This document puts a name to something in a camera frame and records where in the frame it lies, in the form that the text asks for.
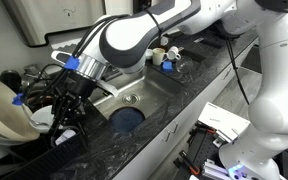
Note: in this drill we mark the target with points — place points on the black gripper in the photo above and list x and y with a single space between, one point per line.
80 86

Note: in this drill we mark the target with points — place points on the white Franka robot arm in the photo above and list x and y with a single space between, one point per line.
277 100

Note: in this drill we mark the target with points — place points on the white bowl in rack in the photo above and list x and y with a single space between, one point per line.
42 116

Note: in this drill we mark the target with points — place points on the black dish rack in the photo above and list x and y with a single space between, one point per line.
60 153

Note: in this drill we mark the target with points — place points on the steel cup in rack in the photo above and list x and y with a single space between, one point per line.
30 71

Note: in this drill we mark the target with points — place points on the sink drain strainer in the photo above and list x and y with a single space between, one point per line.
130 98

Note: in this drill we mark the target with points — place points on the black pot in rack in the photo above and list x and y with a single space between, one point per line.
9 80

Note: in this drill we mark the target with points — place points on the stainless steel sink basin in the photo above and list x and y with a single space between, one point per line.
150 90

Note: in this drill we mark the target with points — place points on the grey utensil holder cup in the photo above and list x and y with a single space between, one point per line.
65 136

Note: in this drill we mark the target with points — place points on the dark blue plate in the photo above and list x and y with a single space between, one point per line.
127 120

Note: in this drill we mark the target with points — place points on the large beige plate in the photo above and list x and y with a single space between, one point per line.
0 110

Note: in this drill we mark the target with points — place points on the steel paper towel dispenser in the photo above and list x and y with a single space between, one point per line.
44 16

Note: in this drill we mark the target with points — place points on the cream coffee mug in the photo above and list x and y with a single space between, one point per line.
158 56

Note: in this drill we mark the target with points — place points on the blue sponge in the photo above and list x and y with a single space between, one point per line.
167 66

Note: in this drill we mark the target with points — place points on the white lower cabinets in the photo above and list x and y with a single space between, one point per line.
184 130

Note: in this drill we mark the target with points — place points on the white printed mug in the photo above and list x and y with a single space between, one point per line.
174 53

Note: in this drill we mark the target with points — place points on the clear glass bowl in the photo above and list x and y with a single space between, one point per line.
184 65

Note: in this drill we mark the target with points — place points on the black mounting board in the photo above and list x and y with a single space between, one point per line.
204 146

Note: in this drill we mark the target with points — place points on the white paper sheet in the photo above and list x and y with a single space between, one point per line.
222 120

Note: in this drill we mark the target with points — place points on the aluminium extrusion bars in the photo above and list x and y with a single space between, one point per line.
215 171

